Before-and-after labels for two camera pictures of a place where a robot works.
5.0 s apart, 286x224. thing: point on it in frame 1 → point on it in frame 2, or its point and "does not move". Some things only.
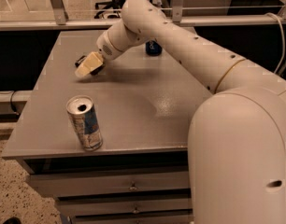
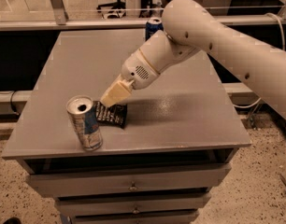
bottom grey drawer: [179, 218] does not move
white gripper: [105, 49] → [138, 68]
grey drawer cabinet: [143, 102] does not move
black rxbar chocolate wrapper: [95, 71] → [115, 115]
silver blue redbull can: [83, 115] does not move
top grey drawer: [54, 185] does not move
